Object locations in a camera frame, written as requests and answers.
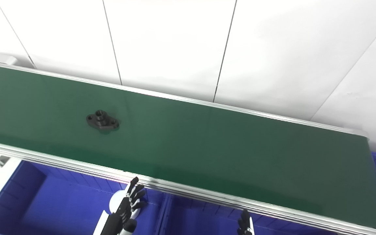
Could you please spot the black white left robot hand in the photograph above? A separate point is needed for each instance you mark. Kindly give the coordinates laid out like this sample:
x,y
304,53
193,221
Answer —
x,y
116,222

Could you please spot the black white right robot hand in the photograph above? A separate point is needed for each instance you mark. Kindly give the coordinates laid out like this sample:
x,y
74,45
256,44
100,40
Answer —
x,y
245,227

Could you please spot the black flange part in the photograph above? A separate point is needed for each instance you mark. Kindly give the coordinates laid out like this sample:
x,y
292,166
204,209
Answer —
x,y
102,122

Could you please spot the white round plastic part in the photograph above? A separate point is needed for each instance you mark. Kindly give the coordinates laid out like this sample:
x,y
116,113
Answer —
x,y
113,203

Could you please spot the green conveyor belt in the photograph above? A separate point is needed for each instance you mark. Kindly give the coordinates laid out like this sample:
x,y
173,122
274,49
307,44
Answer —
x,y
207,147

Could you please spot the aluminium conveyor side rail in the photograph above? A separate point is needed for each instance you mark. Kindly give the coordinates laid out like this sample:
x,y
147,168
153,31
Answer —
x,y
77,163
175,95

